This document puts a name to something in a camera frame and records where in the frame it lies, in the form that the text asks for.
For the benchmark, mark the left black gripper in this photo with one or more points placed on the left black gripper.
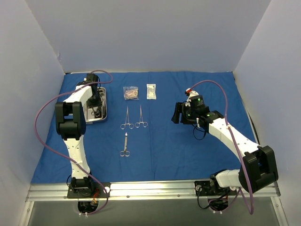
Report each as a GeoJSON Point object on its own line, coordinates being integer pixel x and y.
{"type": "Point", "coordinates": [95, 104]}

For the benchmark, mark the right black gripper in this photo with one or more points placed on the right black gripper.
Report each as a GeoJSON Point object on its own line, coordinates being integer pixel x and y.
{"type": "Point", "coordinates": [182, 113]}

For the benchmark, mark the steel instrument tray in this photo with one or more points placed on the steel instrument tray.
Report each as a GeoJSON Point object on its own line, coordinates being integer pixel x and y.
{"type": "Point", "coordinates": [90, 119]}

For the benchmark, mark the white paper packet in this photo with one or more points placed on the white paper packet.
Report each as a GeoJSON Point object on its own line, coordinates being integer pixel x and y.
{"type": "Point", "coordinates": [151, 92]}

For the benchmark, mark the purple printed packet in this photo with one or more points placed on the purple printed packet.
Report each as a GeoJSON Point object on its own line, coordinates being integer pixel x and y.
{"type": "Point", "coordinates": [131, 93]}

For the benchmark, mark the steel hemostat forceps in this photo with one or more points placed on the steel hemostat forceps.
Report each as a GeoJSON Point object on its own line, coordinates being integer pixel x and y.
{"type": "Point", "coordinates": [141, 122]}
{"type": "Point", "coordinates": [127, 121]}

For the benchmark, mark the blue surgical drape cloth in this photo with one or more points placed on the blue surgical drape cloth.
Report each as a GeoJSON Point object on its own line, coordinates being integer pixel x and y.
{"type": "Point", "coordinates": [163, 150]}

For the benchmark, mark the steel surgical scissors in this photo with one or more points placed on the steel surgical scissors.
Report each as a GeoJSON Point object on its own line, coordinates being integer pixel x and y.
{"type": "Point", "coordinates": [125, 152]}

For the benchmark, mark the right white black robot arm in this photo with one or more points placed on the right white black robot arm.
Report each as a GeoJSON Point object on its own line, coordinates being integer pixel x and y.
{"type": "Point", "coordinates": [258, 163]}

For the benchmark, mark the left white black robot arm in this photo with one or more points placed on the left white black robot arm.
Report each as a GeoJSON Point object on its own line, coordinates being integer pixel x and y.
{"type": "Point", "coordinates": [71, 126]}

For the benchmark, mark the instruments pile in tray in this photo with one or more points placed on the instruments pile in tray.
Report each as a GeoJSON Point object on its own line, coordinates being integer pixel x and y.
{"type": "Point", "coordinates": [99, 110]}

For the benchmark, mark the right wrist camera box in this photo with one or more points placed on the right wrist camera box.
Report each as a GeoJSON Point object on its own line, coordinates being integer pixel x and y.
{"type": "Point", "coordinates": [197, 103]}

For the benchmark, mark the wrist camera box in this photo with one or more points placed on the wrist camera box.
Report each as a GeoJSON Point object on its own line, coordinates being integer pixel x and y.
{"type": "Point", "coordinates": [92, 77]}
{"type": "Point", "coordinates": [197, 103]}

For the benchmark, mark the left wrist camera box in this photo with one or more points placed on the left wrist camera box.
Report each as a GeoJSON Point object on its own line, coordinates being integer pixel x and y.
{"type": "Point", "coordinates": [92, 77]}

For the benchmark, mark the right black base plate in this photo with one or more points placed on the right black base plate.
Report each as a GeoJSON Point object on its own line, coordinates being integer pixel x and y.
{"type": "Point", "coordinates": [210, 188]}

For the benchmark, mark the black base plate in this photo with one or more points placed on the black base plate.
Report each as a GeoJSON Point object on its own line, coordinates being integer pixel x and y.
{"type": "Point", "coordinates": [210, 188]}
{"type": "Point", "coordinates": [94, 191]}

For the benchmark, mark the front aluminium rail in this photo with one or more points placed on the front aluminium rail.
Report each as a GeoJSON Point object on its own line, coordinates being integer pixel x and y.
{"type": "Point", "coordinates": [149, 190]}

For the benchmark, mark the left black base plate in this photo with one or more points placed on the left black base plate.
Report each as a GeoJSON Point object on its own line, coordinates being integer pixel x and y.
{"type": "Point", "coordinates": [94, 191]}

